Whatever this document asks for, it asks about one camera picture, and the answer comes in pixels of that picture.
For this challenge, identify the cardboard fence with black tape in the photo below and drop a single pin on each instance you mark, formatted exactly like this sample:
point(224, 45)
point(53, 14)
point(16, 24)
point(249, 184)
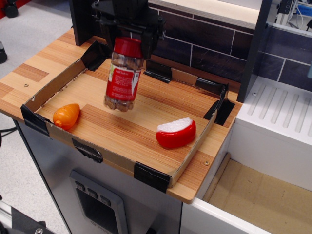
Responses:
point(127, 140)

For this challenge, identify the dark left shelf post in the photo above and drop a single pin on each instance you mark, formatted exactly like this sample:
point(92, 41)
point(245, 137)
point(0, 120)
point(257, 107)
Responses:
point(84, 22)

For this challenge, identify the dark grey vertical post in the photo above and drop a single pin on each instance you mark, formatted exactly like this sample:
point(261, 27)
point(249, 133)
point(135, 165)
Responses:
point(247, 81)

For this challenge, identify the basil bottle with red lid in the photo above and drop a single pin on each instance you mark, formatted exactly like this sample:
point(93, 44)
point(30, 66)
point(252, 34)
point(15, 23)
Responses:
point(124, 74)

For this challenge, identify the red white toy cheese wedge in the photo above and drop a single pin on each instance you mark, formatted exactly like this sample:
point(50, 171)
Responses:
point(176, 133)

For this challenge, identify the orange toy carrot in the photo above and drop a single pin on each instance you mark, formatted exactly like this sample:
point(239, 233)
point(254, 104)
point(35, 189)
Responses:
point(66, 116)

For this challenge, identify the white toy sink unit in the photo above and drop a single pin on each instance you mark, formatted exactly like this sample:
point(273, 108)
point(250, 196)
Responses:
point(261, 182)

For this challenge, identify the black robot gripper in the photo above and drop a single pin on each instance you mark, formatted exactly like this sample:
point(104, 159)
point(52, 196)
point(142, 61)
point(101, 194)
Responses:
point(135, 16)

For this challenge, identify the grey toy oven panel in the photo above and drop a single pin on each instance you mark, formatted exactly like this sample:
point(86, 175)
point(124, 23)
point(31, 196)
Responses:
point(103, 208)

